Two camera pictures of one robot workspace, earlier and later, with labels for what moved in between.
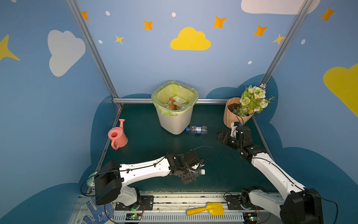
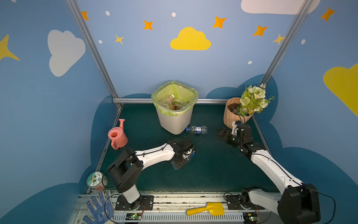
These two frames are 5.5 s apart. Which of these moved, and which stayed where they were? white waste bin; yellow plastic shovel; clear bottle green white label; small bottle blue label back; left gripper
Moved: left gripper
Stayed: clear bottle green white label; white waste bin; small bottle blue label back; yellow plastic shovel
